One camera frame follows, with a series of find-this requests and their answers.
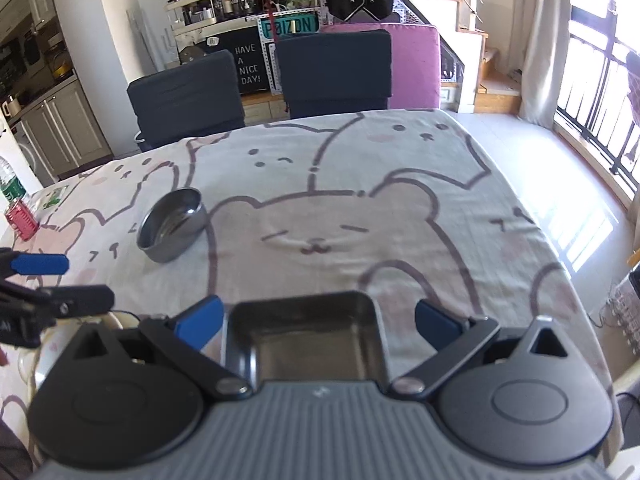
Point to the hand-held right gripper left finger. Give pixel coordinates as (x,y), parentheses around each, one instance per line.
(200,325)

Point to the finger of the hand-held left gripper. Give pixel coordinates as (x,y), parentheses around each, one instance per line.
(40,264)
(80,300)

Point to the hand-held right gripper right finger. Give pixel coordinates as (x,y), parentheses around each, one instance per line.
(436,325)

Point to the round steel bowl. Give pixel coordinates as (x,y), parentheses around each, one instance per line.
(170,246)

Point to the steel rectangular tray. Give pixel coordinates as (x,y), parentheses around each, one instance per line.
(305,355)

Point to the red soda can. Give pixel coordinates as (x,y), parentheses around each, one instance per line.
(20,222)

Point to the green packet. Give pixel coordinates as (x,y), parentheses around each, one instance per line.
(55,199)

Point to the green label plastic bottle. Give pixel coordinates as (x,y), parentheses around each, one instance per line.
(11,182)

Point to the bear print tablecloth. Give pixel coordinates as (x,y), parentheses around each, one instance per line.
(400,220)

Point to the grey kitchen cabinets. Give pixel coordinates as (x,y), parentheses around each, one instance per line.
(65,125)

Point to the dark blue chair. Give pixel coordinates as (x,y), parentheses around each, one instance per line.
(185,95)
(332,72)

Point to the white refrigerator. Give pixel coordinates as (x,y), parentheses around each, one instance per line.
(130,35)

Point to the pink upholstered chair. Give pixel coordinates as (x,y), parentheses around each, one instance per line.
(415,70)

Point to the black chalkboard sign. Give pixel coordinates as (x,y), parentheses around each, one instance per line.
(247,67)

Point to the black window railing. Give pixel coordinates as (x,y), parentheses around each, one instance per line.
(600,95)

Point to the wooden staircase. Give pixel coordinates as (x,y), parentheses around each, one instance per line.
(475,35)

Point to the shelf rack with jars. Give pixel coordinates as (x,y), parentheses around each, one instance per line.
(192,12)

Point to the beige curtain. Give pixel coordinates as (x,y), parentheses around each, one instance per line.
(542,45)

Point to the teal licence plate sign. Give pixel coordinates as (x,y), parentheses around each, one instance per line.
(290,26)

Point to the white perforated metal frame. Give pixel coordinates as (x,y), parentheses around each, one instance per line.
(272,72)

